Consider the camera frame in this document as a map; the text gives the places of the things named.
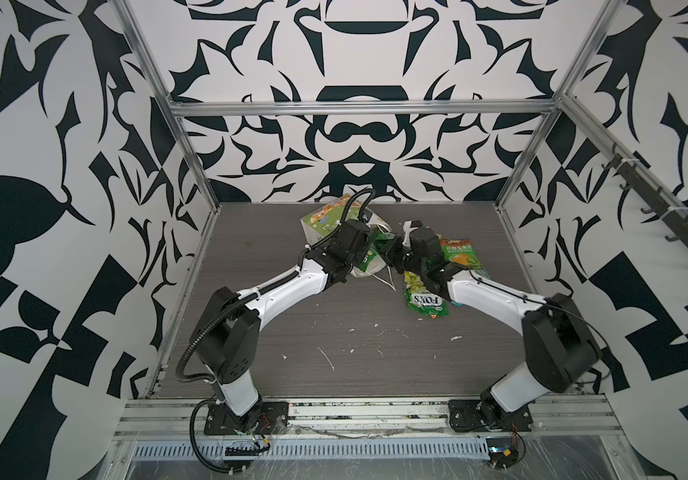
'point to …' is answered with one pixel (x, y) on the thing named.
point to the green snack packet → (460, 251)
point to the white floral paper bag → (337, 211)
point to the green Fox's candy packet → (420, 299)
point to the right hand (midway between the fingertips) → (373, 242)
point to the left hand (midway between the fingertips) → (353, 230)
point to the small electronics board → (503, 452)
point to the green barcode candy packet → (374, 238)
